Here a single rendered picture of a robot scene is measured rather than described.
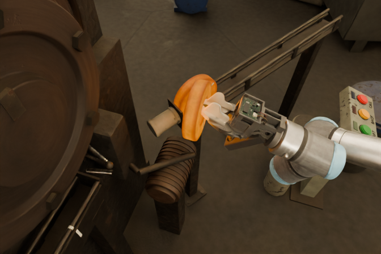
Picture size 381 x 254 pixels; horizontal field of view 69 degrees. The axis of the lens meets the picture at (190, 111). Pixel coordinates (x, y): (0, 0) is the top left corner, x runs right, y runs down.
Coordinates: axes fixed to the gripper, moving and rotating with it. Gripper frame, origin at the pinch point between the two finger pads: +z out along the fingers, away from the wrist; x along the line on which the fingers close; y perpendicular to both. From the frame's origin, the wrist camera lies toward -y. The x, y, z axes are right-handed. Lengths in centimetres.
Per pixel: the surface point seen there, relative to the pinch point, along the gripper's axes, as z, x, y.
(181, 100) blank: 4.4, -8.9, -11.7
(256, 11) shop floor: -21, -200, -79
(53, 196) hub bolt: 13.7, 35.4, 12.5
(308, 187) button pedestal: -68, -31, -58
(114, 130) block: 16.2, 10.7, -9.8
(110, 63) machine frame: 27.1, -7.9, -8.8
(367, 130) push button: -56, -28, -8
